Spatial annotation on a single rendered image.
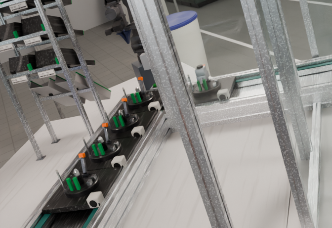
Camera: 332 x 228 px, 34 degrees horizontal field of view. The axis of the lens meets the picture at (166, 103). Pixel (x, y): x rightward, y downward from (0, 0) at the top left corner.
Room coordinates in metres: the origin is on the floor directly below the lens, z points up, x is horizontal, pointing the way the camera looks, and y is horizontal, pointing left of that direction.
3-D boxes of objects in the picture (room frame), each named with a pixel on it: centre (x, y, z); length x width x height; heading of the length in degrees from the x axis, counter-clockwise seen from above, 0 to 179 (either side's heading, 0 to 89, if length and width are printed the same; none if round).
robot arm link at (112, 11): (2.66, 0.09, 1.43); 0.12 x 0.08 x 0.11; 162
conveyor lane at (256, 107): (2.35, -0.16, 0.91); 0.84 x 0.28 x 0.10; 67
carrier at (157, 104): (2.50, 0.11, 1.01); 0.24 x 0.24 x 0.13; 67
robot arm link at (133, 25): (2.70, 0.08, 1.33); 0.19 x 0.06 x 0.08; 67
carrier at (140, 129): (2.27, 0.21, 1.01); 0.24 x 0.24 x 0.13; 67
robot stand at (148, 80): (2.86, 0.03, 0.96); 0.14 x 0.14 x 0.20; 14
